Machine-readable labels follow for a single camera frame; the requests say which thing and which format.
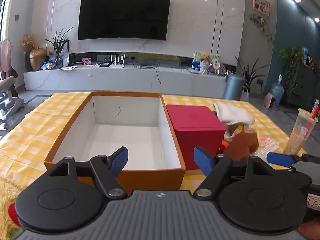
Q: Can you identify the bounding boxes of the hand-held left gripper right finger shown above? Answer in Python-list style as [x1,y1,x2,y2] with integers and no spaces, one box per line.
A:
[194,146,275,200]

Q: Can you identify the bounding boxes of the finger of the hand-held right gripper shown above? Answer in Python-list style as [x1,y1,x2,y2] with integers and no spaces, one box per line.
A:
[266,152,303,168]

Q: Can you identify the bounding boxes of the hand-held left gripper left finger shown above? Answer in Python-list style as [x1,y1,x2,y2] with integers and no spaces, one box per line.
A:
[47,146,129,200]

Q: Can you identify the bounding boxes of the pink white knitted cloth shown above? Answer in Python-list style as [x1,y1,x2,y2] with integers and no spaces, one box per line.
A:
[259,137,278,151]

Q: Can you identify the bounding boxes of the orange cardboard box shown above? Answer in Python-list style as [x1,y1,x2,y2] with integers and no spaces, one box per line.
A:
[44,92,186,195]

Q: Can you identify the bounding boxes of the brown plush toy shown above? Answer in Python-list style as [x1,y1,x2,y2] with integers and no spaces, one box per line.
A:
[223,131,259,162]

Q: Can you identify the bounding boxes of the white towel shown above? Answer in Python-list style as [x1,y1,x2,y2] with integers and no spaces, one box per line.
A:
[213,102,255,126]

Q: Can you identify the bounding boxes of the person's right hand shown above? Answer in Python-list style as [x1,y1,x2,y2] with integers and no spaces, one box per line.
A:
[299,224,320,240]

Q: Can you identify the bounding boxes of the milk tea cup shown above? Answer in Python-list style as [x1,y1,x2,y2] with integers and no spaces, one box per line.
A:
[283,108,318,155]

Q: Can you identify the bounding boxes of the red box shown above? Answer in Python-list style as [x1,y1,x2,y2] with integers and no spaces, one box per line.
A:
[165,104,227,170]

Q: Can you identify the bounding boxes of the pink stool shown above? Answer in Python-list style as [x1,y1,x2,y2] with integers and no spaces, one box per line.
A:
[264,92,275,109]

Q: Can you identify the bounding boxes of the blue water jug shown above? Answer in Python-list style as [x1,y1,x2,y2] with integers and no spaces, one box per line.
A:
[270,75,285,106]

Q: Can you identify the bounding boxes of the dark cabinet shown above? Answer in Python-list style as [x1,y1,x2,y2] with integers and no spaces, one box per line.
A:
[284,62,320,109]

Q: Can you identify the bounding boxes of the grey-blue trash can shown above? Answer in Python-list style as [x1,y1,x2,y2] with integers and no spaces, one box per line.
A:
[223,74,245,101]

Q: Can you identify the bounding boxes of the marble television cabinet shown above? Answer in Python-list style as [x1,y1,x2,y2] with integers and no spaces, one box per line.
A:
[23,64,227,98]

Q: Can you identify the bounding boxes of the yellow checkered tablecloth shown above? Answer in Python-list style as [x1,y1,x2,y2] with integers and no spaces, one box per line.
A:
[0,92,308,193]

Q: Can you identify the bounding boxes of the long-leaf potted plant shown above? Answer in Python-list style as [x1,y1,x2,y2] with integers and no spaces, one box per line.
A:
[235,56,268,100]

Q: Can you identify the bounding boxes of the white router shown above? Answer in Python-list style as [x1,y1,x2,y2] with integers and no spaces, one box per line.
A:
[109,53,126,68]

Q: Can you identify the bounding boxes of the bushy green plant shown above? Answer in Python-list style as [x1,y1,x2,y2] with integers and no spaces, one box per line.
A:
[278,45,304,97]

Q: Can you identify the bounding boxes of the round white ornament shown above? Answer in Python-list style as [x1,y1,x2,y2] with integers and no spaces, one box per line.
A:
[211,57,221,74]

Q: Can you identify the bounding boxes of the teddy bear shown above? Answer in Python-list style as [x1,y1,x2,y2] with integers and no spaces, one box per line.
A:
[199,52,211,74]

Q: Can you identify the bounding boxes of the green picture board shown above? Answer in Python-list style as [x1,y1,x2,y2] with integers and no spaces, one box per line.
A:
[192,51,220,74]

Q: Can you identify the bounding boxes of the bottles on cabinet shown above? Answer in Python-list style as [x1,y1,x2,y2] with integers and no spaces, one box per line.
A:
[301,47,320,72]

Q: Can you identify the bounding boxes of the yellow fluffy plush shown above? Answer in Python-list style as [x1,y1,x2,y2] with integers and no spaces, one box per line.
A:
[0,177,33,240]

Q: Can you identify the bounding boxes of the blue snack bags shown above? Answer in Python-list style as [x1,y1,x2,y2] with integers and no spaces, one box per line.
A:
[40,60,57,70]

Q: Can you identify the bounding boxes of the green plant in glass vase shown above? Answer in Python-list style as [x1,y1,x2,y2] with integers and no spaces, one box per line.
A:
[45,27,73,69]

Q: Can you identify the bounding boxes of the pink desk chair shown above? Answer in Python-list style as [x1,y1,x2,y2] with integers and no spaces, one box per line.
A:
[0,39,25,130]

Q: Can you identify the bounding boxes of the golden pumpkin jar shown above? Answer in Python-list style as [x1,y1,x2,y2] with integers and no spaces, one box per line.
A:
[29,47,47,71]

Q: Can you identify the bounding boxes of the hanging vine plant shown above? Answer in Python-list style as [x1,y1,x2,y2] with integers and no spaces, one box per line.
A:
[249,14,275,46]

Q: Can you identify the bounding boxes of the dried flower bouquet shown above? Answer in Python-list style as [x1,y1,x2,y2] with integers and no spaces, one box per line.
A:
[20,34,37,72]

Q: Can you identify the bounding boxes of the black cable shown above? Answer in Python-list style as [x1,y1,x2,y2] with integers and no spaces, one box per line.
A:
[131,59,162,85]

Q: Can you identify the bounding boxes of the black wall television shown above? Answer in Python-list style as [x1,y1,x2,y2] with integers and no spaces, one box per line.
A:
[78,0,171,41]

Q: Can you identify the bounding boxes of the framed wall picture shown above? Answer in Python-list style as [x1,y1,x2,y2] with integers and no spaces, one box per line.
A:
[253,0,272,17]

